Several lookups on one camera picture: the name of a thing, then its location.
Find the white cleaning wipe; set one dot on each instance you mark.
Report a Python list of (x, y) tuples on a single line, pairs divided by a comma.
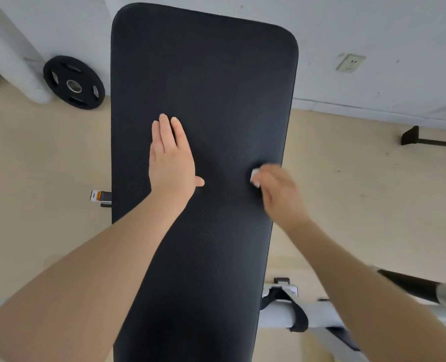
[(254, 176)]

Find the person's left hand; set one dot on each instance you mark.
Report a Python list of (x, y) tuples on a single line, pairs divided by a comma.
[(172, 165)]

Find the person's left forearm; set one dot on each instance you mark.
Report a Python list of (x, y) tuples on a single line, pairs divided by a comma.
[(76, 290)]

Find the black weight plate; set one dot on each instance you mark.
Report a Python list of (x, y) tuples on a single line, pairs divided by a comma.
[(91, 71)]

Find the white wall socket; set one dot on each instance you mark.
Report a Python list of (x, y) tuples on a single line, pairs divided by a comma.
[(351, 63)]

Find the person's right hand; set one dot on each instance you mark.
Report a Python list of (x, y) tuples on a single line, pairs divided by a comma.
[(283, 199)]

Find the long black back pad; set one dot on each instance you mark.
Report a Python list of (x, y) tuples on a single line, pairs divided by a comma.
[(215, 90)]

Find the person's right forearm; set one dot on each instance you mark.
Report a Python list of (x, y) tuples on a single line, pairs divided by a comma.
[(377, 305)]

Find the white exercise machine black roller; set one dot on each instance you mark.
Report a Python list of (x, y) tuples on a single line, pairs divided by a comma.
[(279, 314)]

